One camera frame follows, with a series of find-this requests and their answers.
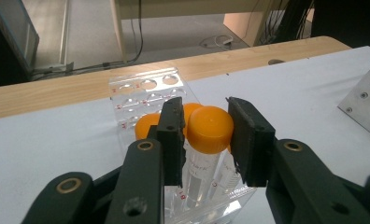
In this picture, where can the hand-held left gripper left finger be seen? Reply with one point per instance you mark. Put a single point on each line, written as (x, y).
(172, 140)

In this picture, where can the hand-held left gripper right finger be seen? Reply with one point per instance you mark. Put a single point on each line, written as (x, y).
(251, 146)

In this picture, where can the orange capped test tube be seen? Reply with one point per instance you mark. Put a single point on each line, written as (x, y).
(191, 110)
(228, 177)
(144, 126)
(209, 130)

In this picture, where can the clear acrylic tube rack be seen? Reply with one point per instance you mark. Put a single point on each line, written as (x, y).
(136, 93)

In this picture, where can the metal tube rack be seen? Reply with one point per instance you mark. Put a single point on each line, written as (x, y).
(357, 102)

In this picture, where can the dark table grommet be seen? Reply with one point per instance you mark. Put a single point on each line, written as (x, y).
(276, 61)

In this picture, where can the beige wooden desk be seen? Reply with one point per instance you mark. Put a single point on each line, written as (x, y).
(189, 7)

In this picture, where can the grey cabinet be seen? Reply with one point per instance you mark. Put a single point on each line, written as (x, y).
(15, 28)

